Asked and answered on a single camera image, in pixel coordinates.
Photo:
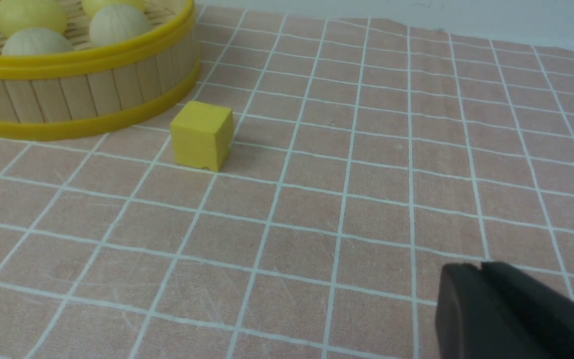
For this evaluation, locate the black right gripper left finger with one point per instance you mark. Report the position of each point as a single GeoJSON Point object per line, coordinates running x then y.
{"type": "Point", "coordinates": [472, 322]}

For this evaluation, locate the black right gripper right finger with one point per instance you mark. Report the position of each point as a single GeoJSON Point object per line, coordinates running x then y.
{"type": "Point", "coordinates": [546, 316]}

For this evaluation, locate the white pleated bun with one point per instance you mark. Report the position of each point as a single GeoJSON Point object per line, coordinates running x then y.
{"type": "Point", "coordinates": [36, 41]}

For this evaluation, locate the yellow smooth bun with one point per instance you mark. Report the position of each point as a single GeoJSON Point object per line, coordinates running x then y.
{"type": "Point", "coordinates": [16, 15]}

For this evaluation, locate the yellow pleated bun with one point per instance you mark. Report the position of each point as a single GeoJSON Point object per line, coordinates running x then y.
{"type": "Point", "coordinates": [91, 7]}

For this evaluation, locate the yellow rimmed bamboo steamer tray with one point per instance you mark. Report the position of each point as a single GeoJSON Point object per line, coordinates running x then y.
{"type": "Point", "coordinates": [95, 90]}

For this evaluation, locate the pink grid tablecloth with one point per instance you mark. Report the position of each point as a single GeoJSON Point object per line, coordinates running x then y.
{"type": "Point", "coordinates": [366, 155]}

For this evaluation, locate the yellow cube block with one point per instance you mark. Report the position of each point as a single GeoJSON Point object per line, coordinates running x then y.
{"type": "Point", "coordinates": [201, 135]}

